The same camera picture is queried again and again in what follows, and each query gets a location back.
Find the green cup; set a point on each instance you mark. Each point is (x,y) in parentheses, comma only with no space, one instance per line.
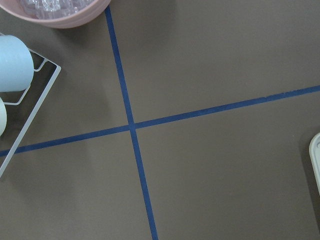
(3,117)

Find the white cup rack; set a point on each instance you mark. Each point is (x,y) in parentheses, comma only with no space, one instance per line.
(22,106)

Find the blue cup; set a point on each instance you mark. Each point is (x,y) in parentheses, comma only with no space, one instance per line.
(16,65)

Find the cream bear tray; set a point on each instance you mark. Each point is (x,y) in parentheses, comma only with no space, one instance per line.
(314,152)

